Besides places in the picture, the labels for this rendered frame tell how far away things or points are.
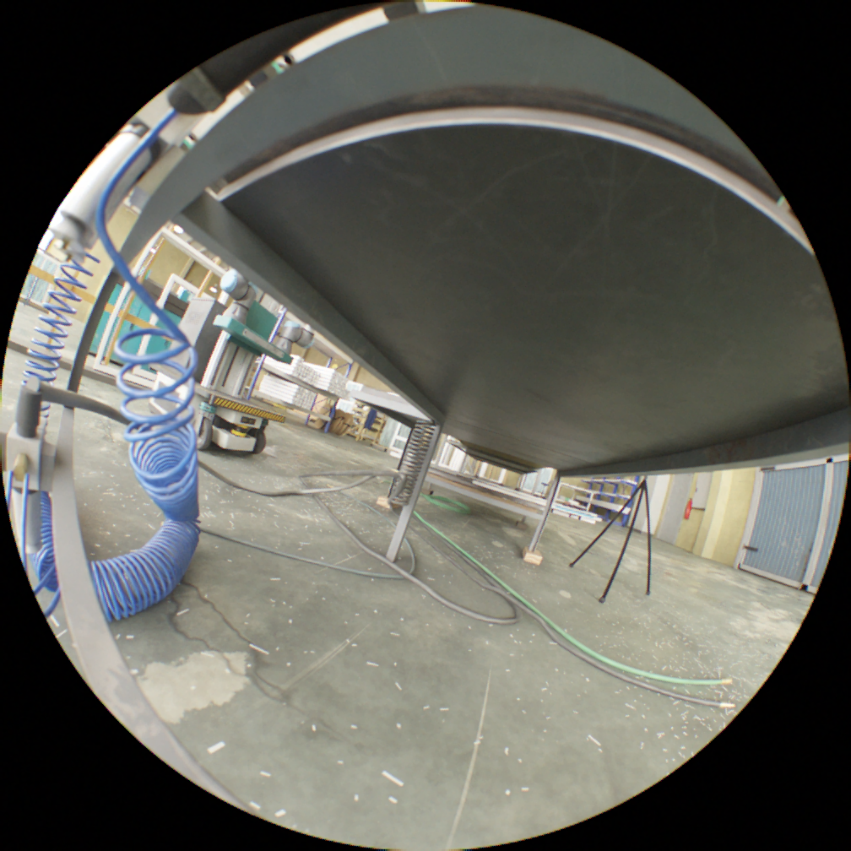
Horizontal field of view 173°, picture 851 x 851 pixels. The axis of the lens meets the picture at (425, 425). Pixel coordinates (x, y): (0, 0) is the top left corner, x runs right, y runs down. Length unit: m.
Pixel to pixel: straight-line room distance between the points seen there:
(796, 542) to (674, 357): 6.06
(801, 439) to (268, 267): 0.58
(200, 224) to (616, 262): 0.31
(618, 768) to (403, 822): 0.37
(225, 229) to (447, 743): 0.69
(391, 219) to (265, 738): 0.56
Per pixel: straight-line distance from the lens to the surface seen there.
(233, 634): 0.58
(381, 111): 0.20
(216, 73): 0.16
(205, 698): 0.49
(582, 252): 0.18
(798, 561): 6.16
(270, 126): 0.15
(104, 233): 0.25
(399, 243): 0.22
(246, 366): 2.02
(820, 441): 0.37
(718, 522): 7.68
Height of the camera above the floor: 0.42
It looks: 5 degrees up
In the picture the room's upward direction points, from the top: 19 degrees clockwise
